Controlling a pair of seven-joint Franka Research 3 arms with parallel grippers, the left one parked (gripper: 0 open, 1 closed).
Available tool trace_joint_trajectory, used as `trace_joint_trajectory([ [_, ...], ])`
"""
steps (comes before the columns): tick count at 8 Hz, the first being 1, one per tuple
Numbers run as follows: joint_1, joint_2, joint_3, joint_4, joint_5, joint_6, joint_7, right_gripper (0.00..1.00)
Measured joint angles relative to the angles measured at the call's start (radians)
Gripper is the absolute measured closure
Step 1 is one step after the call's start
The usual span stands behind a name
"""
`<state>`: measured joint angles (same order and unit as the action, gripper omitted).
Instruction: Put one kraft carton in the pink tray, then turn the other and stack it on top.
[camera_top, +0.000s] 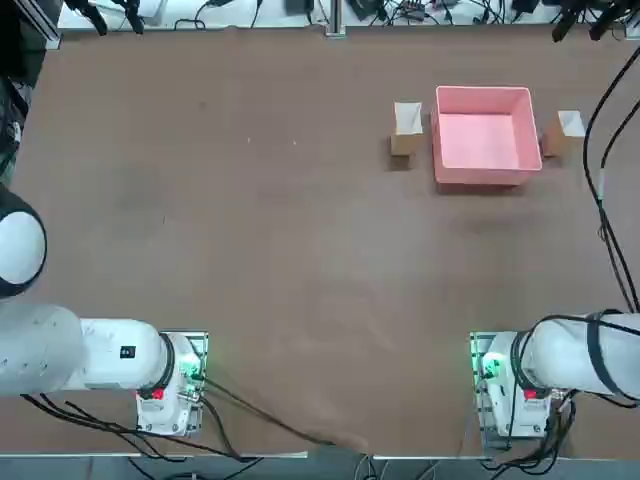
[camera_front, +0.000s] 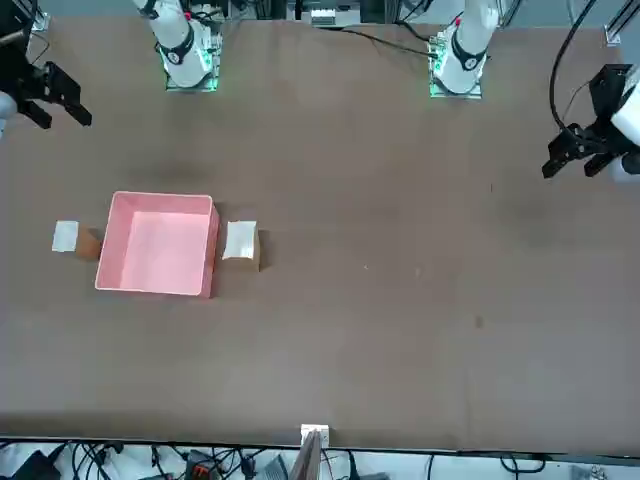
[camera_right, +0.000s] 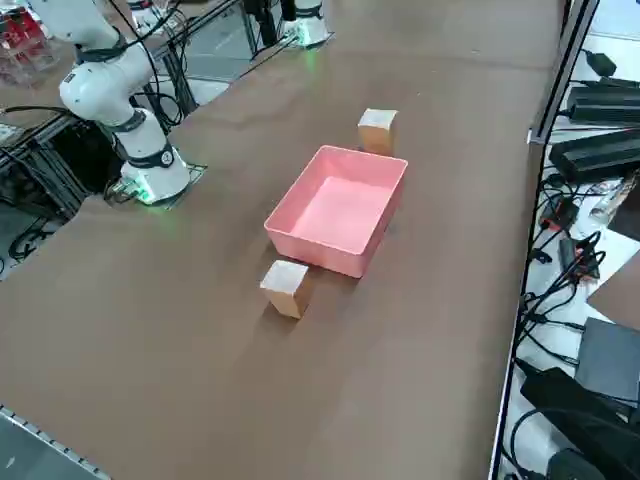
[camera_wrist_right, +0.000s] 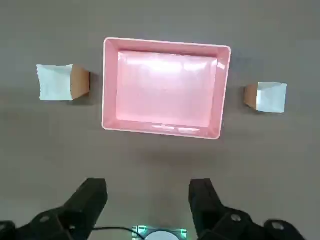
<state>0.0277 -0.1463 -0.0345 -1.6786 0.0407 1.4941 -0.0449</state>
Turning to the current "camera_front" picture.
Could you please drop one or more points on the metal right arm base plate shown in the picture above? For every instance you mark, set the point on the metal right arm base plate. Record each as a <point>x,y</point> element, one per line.
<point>212,75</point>

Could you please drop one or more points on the black device with red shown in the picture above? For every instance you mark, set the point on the black device with red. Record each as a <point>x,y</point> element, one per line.
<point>202,467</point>

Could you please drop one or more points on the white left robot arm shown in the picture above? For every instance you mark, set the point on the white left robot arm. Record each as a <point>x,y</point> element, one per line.
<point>470,40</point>

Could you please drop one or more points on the pink plastic tray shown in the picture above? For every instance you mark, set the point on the pink plastic tray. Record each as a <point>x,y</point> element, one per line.
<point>165,245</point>

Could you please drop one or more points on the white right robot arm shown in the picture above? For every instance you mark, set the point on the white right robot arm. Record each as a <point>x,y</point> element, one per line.
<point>175,30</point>

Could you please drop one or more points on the aluminium frame post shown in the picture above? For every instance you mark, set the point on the aluminium frame post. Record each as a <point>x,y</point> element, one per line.
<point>620,27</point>

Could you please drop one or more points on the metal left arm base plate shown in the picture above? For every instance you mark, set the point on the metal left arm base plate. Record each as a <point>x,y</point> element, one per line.
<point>436,90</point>

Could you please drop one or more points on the ribbed black power adapter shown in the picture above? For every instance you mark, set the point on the ribbed black power adapter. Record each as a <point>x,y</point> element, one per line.
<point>276,470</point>

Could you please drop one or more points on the white power strip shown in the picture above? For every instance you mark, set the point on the white power strip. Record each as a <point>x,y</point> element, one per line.
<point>325,17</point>

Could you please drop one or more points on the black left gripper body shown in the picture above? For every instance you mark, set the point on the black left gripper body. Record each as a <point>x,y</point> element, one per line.
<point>610,90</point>

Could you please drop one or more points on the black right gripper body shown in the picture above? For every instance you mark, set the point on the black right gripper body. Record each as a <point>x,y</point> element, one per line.
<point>30,82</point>

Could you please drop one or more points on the aluminium camera mount post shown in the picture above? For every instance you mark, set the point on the aluminium camera mount post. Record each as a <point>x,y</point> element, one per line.
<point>307,460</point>

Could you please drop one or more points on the large black power adapter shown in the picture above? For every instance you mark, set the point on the large black power adapter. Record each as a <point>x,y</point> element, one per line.
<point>32,467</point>

